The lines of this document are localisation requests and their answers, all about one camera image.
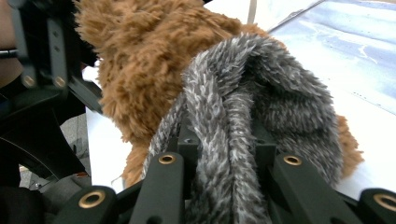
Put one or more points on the black chair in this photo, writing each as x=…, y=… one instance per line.
x=37, y=140

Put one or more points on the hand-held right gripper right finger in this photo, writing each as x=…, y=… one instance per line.
x=266, y=149

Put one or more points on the white table cover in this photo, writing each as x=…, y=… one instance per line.
x=367, y=133

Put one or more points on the grey fluffy cloth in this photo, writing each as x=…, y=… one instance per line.
x=224, y=93

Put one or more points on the brown teddy bear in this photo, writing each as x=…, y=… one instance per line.
x=146, y=62

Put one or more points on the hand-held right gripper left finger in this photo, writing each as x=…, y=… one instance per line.
x=188, y=143

